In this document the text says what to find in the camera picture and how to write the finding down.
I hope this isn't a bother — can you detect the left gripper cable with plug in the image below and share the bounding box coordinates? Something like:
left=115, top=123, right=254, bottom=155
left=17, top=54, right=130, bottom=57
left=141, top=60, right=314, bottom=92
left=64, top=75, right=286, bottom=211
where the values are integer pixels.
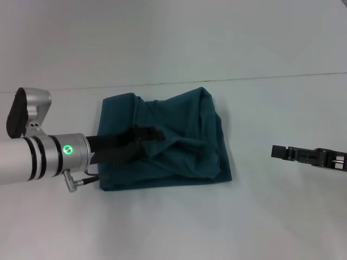
left=62, top=168, right=106, bottom=194

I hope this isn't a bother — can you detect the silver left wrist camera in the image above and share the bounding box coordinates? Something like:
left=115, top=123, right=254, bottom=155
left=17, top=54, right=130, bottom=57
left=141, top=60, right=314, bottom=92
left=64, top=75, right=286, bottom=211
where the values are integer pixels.
left=5, top=87, right=52, bottom=139

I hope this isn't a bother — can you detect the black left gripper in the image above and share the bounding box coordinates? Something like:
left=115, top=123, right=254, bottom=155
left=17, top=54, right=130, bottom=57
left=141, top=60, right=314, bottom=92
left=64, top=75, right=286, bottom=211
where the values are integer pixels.
left=86, top=125, right=166, bottom=166

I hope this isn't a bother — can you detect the teal blue FREE! t-shirt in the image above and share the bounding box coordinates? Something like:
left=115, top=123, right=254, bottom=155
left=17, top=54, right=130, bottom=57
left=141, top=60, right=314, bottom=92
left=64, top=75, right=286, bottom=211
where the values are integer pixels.
left=97, top=86, right=233, bottom=193

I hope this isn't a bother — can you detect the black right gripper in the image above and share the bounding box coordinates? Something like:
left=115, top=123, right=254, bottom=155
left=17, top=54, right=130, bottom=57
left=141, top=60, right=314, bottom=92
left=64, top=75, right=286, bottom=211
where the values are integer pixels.
left=270, top=144, right=347, bottom=172

